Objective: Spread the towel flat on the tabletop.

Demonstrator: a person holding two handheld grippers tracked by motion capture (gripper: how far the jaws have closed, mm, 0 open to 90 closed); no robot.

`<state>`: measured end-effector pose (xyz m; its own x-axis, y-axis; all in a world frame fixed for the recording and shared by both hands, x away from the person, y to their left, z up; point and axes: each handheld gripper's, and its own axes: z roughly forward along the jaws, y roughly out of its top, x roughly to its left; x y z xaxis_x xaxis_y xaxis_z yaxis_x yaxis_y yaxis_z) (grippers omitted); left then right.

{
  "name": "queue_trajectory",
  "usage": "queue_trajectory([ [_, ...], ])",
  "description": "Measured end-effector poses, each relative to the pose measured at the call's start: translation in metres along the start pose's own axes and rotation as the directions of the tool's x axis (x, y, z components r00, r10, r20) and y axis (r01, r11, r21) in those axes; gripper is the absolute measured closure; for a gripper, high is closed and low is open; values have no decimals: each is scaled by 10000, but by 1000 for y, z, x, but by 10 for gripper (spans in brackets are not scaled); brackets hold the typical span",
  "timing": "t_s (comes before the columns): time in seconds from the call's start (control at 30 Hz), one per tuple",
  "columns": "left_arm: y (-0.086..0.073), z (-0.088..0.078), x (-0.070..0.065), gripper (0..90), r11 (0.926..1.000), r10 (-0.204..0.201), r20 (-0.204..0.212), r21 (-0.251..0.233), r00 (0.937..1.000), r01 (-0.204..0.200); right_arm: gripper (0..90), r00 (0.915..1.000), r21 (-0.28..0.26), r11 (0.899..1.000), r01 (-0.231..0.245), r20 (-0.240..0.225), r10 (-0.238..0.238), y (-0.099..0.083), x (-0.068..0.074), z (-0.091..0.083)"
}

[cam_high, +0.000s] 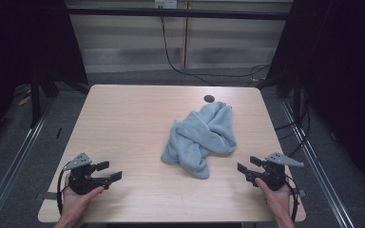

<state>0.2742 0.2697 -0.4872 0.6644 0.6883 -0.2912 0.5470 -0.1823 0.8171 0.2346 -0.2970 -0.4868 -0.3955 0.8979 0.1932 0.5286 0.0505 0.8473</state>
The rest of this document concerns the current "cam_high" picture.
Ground yellow floor object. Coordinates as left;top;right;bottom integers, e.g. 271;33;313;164
17;94;32;107

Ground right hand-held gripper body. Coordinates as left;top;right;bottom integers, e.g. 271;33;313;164
245;152;305;192

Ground person's left hand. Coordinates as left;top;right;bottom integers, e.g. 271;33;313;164
60;173;106;224

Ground right hand-held gripper black cable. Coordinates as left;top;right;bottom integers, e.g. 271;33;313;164
284;174;300;223

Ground person's right hand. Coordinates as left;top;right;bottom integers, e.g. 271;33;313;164
254;177;295;220

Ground black floor cables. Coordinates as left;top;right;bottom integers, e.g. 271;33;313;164
273;88;312;160

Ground dark curtain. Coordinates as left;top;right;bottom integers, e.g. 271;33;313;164
265;0;365;199
0;0;89;153

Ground white wall socket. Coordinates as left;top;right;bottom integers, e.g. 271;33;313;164
153;0;179;10

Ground black horizontal frame bar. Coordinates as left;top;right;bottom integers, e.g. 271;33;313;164
66;7;294;22

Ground left hand-held gripper black cable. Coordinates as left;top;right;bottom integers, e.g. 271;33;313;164
56;161;74;217

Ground black stand post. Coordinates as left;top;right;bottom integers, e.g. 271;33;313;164
29;60;43;129

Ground hand-held gripper black cable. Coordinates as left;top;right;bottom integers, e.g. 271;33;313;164
284;174;300;223
56;161;74;217

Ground light blue terry towel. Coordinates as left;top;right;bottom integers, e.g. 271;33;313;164
160;101;238;181

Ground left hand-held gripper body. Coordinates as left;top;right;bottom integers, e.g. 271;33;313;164
62;152;112;196

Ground metal floor rail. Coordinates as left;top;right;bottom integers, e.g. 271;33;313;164
279;100;356;228
0;99;56;228

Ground black wall cable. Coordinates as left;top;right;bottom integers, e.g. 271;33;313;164
160;15;271;87

